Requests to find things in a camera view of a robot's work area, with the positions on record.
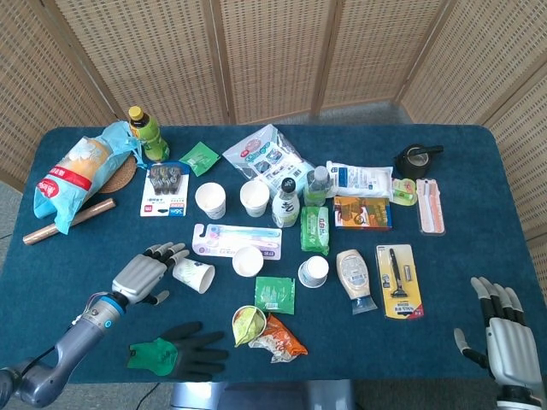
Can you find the green tissue pack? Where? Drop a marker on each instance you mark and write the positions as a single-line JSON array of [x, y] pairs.
[[315, 230]]

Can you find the light blue bread bag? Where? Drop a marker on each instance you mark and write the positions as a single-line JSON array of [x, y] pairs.
[[72, 175]]

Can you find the pink brush blister pack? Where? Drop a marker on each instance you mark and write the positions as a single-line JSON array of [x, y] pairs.
[[431, 207]]

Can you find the dark blue table cover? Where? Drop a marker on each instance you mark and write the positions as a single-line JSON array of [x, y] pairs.
[[77, 265]]

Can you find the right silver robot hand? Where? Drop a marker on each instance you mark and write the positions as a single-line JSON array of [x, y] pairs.
[[515, 354]]

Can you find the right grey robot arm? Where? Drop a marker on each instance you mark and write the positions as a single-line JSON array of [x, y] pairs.
[[519, 399]]

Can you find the black tape roll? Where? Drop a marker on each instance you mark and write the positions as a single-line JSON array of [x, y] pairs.
[[412, 164]]

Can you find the cream squeeze sauce bottle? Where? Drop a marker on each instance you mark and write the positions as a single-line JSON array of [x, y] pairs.
[[354, 273]]

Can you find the black binder clips pack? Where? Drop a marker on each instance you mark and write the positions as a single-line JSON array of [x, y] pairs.
[[166, 188]]

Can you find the water bottle green label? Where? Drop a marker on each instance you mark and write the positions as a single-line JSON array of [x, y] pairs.
[[316, 188]]

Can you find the round woven brown coaster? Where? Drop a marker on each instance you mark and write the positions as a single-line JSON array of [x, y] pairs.
[[121, 177]]

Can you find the brown paper roll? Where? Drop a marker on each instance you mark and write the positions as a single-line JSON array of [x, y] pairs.
[[92, 212]]

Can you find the black and green work glove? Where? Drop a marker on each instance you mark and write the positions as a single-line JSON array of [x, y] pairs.
[[188, 350]]

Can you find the clear bottle black cap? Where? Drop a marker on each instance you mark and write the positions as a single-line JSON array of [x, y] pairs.
[[285, 205]]

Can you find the orange snack wrapper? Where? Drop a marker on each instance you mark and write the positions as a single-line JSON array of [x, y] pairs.
[[282, 339]]

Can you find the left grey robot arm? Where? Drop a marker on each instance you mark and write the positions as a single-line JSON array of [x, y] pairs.
[[81, 335]]

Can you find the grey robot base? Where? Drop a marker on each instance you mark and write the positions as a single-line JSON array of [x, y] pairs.
[[262, 396]]

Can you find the bamboo folding screen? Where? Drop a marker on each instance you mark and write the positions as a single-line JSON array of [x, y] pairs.
[[273, 55]]

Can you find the white paper cup leaf print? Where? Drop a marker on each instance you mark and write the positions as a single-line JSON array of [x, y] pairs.
[[192, 273]]

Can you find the small green sachet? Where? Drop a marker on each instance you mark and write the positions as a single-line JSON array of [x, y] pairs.
[[199, 159]]

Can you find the toothbrush blister pack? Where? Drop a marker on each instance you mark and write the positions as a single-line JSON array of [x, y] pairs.
[[239, 239]]

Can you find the green sachet with barcode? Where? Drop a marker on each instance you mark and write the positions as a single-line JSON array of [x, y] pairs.
[[274, 295]]

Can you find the orange and blue box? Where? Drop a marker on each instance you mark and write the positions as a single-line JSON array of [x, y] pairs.
[[363, 213]]

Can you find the white wet wipes pack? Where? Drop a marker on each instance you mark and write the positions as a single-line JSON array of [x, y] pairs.
[[359, 179]]

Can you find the clear printed zip bag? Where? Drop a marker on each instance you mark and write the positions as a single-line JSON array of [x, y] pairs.
[[265, 156]]

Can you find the yellow razor blister pack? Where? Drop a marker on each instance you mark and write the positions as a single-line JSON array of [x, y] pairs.
[[399, 282]]

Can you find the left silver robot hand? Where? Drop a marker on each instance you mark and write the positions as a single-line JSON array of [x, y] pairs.
[[139, 277]]

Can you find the green tea bottle yellow cap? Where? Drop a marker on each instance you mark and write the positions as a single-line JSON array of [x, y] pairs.
[[149, 136]]

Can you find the upturned white paper cup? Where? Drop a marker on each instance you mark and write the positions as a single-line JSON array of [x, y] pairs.
[[313, 271]]

